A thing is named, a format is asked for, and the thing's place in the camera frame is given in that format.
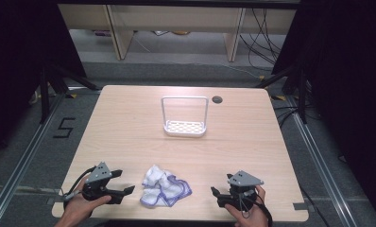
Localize black floor cables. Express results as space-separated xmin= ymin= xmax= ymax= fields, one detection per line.
xmin=272 ymin=103 xmax=303 ymax=129

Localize white towel rack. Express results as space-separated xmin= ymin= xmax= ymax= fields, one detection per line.
xmin=160 ymin=96 xmax=210 ymax=138

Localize person's left hand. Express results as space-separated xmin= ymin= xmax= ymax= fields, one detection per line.
xmin=62 ymin=181 xmax=112 ymax=226

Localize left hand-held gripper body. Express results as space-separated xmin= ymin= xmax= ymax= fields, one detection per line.
xmin=81 ymin=161 xmax=115 ymax=202

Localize beige desk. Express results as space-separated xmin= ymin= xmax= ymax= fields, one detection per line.
xmin=57 ymin=3 xmax=298 ymax=62

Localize black curtain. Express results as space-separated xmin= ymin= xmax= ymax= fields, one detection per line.
xmin=0 ymin=0 xmax=87 ymax=159
xmin=270 ymin=0 xmax=376 ymax=218

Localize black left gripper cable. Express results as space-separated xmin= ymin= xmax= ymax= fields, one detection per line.
xmin=61 ymin=166 xmax=97 ymax=202

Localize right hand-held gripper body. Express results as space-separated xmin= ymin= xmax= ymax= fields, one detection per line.
xmin=227 ymin=170 xmax=265 ymax=212

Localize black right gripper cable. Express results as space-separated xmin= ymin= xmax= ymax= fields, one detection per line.
xmin=239 ymin=188 xmax=274 ymax=227

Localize bundle of black cables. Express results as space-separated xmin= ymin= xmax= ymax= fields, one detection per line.
xmin=238 ymin=8 xmax=283 ymax=68

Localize aluminium floor rail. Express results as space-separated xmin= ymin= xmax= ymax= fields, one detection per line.
xmin=0 ymin=93 xmax=66 ymax=227
xmin=286 ymin=95 xmax=358 ymax=227

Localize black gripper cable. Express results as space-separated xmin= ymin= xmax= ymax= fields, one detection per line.
xmin=61 ymin=166 xmax=97 ymax=202
xmin=239 ymin=188 xmax=274 ymax=227

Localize black metal stand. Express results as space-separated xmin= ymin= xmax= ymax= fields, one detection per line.
xmin=255 ymin=64 xmax=309 ymax=125
xmin=39 ymin=64 xmax=100 ymax=125

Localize person's right hand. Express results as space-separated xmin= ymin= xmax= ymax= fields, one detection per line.
xmin=224 ymin=184 xmax=270 ymax=227

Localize white cloth with purple edge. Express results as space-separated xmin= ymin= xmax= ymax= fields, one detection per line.
xmin=140 ymin=164 xmax=194 ymax=208

